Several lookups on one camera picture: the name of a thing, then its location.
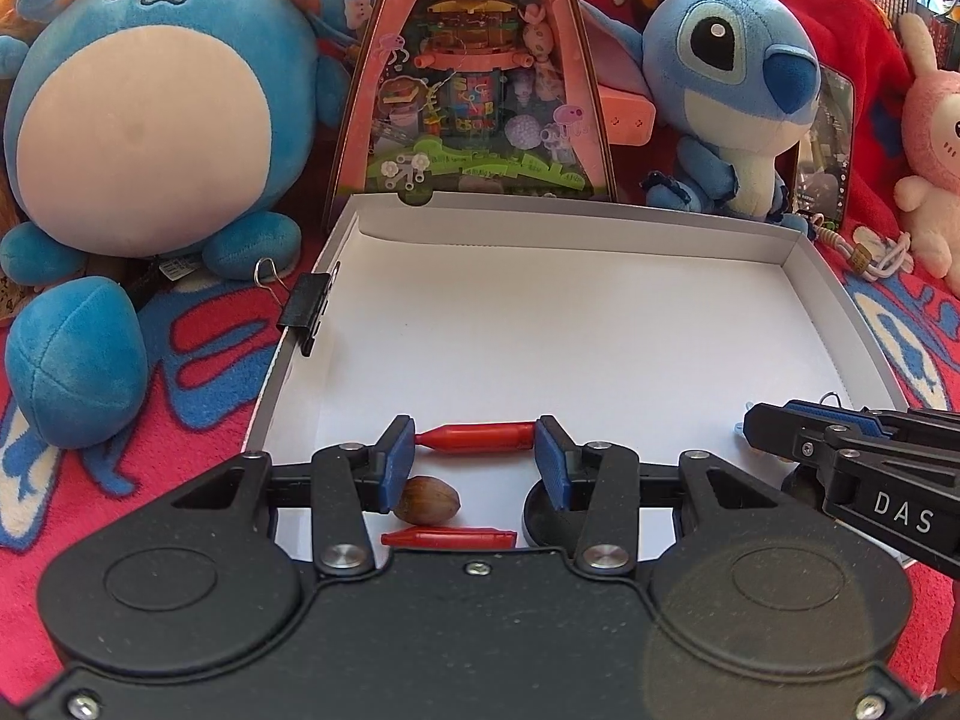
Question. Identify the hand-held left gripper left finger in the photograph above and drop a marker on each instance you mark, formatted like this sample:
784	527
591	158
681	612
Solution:
397	461

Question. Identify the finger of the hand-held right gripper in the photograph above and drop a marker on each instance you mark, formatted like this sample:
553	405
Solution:
780	435
832	414

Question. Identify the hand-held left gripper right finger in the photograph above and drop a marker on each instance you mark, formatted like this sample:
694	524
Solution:
551	465

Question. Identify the brown nut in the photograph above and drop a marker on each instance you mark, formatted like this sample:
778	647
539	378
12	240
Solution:
427	500

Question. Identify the red plastic tube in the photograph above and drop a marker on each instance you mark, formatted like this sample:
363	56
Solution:
450	538
480	439

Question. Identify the grey cardboard box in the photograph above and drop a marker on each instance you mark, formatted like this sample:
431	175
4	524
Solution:
562	315

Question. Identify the small black binder clip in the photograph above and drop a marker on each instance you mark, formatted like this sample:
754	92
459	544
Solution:
307	307

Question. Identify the black smartphone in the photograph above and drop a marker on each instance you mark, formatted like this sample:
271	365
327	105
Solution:
825	150

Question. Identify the pink bunny plush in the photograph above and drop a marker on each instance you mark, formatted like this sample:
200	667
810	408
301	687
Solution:
934	135

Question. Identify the blue alien plush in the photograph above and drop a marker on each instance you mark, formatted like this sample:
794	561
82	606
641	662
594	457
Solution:
720	90

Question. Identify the small pink box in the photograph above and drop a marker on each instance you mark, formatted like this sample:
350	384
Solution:
626	116

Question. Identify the triangular pink toy house box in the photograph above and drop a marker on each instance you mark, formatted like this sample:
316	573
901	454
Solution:
465	90

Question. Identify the row of shelved books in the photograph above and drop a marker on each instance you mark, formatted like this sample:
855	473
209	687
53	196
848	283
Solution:
904	7

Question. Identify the round blue mouse plush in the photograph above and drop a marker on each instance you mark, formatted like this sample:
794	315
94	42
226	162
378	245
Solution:
142	127

